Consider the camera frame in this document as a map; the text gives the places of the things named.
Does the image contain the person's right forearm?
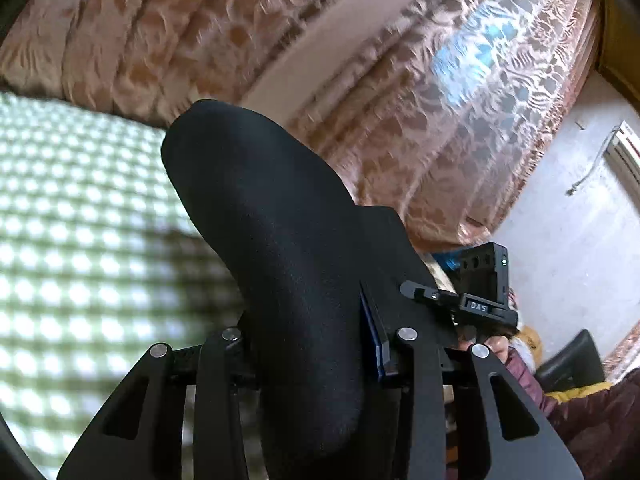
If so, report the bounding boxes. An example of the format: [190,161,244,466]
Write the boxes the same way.
[501,347,640,480]

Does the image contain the blue plastic object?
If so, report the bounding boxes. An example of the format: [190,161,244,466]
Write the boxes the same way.
[431,251,472,272]

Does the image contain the yellow patterned cushion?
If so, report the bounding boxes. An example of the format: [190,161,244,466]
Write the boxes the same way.
[514,326,544,362]

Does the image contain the wooden door frame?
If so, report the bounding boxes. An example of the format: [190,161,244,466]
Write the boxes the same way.
[594,0,640,103]

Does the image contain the brown floral curtain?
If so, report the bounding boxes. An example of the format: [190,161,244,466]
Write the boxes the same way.
[0,0,607,253]

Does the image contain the black pants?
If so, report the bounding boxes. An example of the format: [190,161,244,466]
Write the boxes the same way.
[161,99,460,480]

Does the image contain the person's right hand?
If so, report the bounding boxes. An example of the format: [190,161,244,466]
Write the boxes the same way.
[459,334,512,367]

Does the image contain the white wall unit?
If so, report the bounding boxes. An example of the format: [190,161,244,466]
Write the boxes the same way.
[604,120,640,188]

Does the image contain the wall cable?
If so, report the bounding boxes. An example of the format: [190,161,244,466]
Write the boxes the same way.
[565,129,622,197]

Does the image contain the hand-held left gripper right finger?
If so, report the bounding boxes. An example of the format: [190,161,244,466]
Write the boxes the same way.
[359,281,585,480]

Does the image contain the black chair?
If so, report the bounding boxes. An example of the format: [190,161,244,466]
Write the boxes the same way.
[534,328,604,394]

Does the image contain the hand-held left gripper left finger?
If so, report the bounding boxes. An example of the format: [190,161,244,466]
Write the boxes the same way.
[57,326,252,480]

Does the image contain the green checked bedsheet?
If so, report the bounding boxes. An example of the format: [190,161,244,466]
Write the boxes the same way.
[0,90,273,480]

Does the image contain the yellow cloth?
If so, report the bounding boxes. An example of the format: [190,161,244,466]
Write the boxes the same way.
[544,381,617,405]

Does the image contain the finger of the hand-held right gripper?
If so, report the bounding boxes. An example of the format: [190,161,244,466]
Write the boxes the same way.
[399,281,459,307]

